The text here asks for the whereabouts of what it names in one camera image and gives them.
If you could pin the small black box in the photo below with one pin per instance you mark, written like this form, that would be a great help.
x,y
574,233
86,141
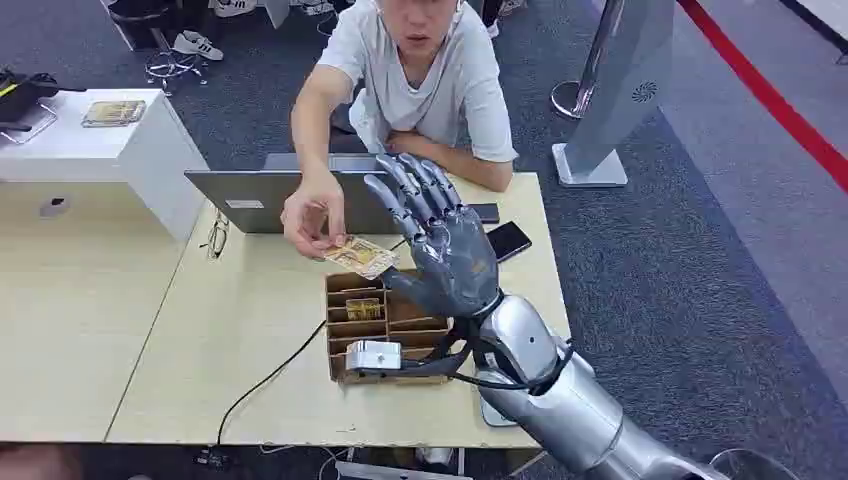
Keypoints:
x,y
489,212

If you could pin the grey kiosk stand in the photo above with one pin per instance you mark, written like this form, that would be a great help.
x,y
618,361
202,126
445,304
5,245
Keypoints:
x,y
623,99

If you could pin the yellow printed card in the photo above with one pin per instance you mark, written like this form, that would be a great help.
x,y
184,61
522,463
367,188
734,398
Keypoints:
x,y
361,256

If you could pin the black smartphone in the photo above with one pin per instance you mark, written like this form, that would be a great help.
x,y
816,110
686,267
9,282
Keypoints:
x,y
509,240

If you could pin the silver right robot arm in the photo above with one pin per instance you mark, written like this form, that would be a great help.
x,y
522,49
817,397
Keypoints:
x,y
570,411

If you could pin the chrome stool base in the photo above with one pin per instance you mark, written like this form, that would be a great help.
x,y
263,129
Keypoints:
x,y
173,67

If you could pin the black device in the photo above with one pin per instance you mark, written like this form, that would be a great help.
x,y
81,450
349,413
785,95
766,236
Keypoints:
x,y
20,93

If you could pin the clear acrylic stand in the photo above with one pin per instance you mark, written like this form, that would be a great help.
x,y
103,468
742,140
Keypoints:
x,y
36,124

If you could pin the eyeglasses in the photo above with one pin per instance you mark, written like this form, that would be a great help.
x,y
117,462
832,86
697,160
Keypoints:
x,y
216,237

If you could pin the grey round desk grommet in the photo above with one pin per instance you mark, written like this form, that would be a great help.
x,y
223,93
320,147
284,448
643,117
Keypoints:
x,y
54,206

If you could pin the white flat device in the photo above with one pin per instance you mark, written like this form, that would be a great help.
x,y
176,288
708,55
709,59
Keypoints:
x,y
491,414

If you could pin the black power strip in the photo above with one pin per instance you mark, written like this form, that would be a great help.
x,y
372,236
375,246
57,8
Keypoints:
x,y
212,458

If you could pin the white cabinet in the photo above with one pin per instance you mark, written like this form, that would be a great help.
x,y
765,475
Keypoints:
x,y
132,159

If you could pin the person's left hand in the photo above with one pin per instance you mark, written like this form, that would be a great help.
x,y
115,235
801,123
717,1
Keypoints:
x,y
404,142

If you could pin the round glass dome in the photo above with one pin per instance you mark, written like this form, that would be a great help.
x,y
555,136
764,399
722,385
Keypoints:
x,y
752,467

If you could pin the person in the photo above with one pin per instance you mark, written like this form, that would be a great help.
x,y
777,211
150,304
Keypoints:
x,y
430,86

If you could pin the person's right hand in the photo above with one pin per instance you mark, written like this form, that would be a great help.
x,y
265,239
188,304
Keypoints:
x,y
314,212

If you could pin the silver laptop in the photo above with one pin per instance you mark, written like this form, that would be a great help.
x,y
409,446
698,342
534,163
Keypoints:
x,y
391,473

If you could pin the white sneaker with black stripes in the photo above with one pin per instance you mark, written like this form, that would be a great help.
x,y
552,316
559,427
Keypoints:
x,y
197,45

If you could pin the white shoe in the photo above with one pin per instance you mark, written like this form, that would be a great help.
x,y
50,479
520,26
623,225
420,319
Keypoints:
x,y
233,6

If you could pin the grey laptop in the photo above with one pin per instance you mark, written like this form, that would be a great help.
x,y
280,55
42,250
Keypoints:
x,y
252,199

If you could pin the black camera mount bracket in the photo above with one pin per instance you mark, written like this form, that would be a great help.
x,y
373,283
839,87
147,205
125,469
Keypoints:
x,y
437,366

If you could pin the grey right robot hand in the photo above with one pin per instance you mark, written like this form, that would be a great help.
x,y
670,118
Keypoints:
x,y
457,262

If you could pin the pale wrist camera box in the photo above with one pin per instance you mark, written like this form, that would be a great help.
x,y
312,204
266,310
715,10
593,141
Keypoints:
x,y
372,356

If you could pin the chrome stanchion post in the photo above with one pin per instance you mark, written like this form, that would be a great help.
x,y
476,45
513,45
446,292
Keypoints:
x,y
586,73

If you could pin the wooden card box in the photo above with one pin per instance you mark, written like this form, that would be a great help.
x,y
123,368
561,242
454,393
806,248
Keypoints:
x,y
411,326

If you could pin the yellow card with dark print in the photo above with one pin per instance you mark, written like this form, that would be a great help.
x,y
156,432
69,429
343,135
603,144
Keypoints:
x,y
364,309

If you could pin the stack of yellow cards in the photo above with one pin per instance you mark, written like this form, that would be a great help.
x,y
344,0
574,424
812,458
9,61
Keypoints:
x,y
114,113

